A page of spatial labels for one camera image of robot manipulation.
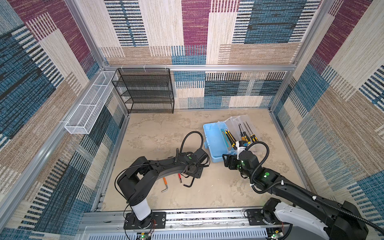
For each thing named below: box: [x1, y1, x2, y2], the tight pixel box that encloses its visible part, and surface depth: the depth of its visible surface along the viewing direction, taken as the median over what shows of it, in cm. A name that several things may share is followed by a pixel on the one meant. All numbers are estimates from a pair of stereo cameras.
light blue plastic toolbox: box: [203, 114, 262, 163], surface depth 98 cm
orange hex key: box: [161, 177, 168, 193], surface depth 87 cm
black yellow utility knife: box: [225, 128, 238, 150], surface depth 96 cm
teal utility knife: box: [220, 129, 233, 151], surface depth 95 cm
